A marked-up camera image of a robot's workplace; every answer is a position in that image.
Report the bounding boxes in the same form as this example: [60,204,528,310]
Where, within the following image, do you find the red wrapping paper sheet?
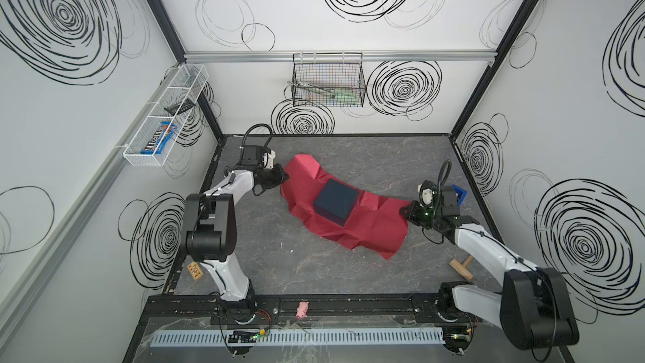
[281,155,410,260]

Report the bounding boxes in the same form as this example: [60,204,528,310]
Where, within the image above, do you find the dark blue gift box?
[313,179,359,226]

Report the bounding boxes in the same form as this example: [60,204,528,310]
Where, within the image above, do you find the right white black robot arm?
[400,160,581,352]

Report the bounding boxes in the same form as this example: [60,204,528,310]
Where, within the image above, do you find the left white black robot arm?
[180,123,289,315]

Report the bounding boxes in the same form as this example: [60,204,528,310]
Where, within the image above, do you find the blue tape dispenser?
[452,185,468,207]

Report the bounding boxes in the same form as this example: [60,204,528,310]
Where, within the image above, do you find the wooden mallet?
[448,255,474,282]

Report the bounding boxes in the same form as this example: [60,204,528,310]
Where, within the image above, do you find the metal tongs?
[288,81,336,98]

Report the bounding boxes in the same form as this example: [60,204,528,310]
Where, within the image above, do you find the green item in basket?
[332,87,363,107]

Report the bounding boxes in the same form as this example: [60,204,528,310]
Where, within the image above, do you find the wooden stamped tile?
[186,261,204,281]

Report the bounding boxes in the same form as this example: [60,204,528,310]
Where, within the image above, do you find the blue candy packet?
[140,121,176,156]

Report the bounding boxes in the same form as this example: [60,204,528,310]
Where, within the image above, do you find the small pink pig figure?
[296,301,309,320]

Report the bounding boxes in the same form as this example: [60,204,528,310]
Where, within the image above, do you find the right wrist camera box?
[418,180,443,208]

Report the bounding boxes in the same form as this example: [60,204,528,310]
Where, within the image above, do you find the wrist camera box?
[236,145,276,171]
[418,180,443,208]

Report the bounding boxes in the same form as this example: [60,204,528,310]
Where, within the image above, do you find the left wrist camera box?
[236,145,276,171]

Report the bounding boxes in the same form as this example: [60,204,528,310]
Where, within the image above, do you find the black wire wall basket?
[289,51,367,108]

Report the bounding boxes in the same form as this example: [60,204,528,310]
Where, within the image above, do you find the grey slotted cable duct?
[149,328,445,348]

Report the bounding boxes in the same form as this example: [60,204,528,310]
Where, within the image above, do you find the white wire wall shelf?
[123,64,208,167]

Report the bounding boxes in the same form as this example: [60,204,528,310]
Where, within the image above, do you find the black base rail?
[143,291,550,326]

